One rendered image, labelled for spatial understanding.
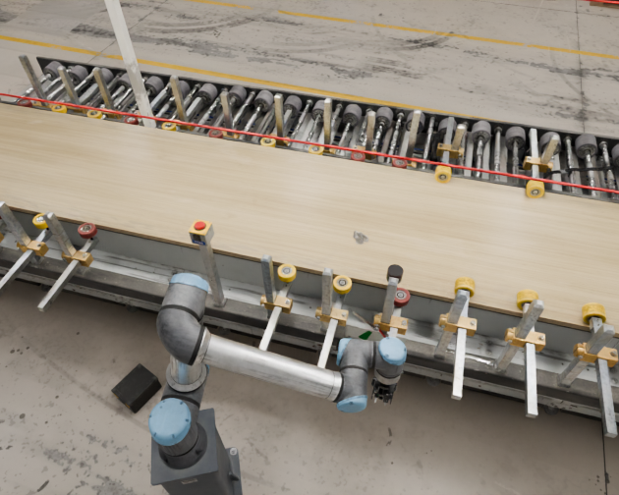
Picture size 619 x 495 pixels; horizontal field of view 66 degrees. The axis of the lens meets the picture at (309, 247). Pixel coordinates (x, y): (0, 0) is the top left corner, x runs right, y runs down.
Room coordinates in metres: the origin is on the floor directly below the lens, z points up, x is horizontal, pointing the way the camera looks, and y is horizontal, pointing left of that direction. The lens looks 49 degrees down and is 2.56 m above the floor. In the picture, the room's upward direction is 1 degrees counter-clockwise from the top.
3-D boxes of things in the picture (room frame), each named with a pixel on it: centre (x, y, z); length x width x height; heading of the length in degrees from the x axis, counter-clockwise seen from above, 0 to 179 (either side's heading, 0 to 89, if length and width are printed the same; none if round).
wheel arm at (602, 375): (0.80, -1.05, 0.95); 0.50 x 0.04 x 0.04; 164
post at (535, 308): (0.93, -0.79, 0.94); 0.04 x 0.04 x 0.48; 74
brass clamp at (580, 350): (0.85, -1.05, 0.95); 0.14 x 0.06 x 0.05; 74
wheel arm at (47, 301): (1.39, 1.12, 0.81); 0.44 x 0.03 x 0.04; 164
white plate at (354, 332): (1.05, -0.27, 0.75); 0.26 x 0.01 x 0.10; 74
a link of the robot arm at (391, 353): (0.75, -0.26, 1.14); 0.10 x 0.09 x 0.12; 83
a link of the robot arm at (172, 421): (0.68, 0.52, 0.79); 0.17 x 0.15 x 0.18; 173
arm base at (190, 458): (0.67, 0.52, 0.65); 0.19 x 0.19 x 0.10
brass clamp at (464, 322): (0.99, -0.57, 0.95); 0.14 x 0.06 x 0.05; 74
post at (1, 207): (1.56, 1.37, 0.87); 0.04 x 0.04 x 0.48; 74
